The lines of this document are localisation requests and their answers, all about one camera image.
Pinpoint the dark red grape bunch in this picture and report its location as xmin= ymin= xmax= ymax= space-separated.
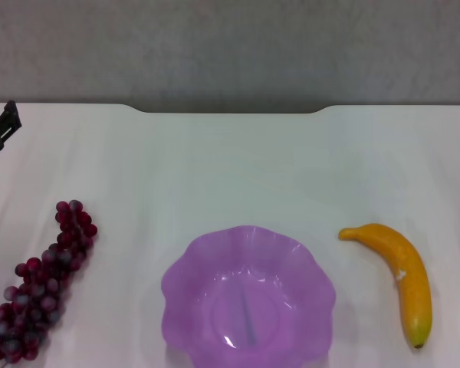
xmin=0 ymin=199 xmax=99 ymax=364

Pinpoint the yellow banana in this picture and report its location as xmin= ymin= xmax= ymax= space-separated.
xmin=337 ymin=223 xmax=433 ymax=350

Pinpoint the purple scalloped plastic plate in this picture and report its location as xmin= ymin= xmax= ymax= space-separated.
xmin=160 ymin=225 xmax=337 ymax=368

